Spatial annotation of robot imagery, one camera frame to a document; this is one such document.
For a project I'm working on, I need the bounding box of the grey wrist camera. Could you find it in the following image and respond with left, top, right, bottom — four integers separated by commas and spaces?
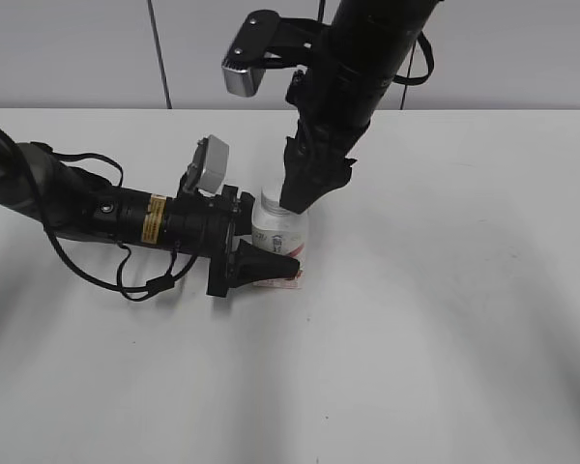
221, 10, 328, 98
178, 134, 229, 194

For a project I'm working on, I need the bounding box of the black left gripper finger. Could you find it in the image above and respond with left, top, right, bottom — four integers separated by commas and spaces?
229, 240, 300, 288

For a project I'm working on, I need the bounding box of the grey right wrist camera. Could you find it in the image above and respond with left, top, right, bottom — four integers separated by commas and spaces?
221, 10, 328, 98

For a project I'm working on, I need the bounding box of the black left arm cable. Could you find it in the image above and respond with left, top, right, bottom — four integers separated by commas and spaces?
0, 152, 209, 302

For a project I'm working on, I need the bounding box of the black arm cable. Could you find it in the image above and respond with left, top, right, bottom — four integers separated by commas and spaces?
391, 28, 436, 87
0, 152, 209, 302

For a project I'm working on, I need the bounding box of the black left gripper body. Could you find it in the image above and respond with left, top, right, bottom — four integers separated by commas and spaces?
163, 185, 254, 298

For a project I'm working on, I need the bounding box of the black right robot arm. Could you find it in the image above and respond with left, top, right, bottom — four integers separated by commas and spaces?
280, 1, 437, 214

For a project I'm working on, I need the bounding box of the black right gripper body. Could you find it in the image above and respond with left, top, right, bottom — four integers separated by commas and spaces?
283, 120, 356, 189

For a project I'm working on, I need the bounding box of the white ribbed bottle cap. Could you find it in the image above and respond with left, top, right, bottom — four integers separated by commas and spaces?
260, 188, 293, 216

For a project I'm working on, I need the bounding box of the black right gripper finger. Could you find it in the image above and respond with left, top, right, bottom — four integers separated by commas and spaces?
279, 167, 338, 214

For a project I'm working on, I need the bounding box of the white yogurt drink bottle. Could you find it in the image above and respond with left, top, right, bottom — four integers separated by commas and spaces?
251, 181, 308, 289

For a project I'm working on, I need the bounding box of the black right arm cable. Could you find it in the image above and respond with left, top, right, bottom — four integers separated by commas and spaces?
391, 28, 436, 87

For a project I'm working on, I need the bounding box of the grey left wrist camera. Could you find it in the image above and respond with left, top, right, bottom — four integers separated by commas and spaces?
178, 134, 229, 194

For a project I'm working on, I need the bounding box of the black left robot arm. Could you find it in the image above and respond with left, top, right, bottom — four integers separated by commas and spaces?
0, 130, 300, 302

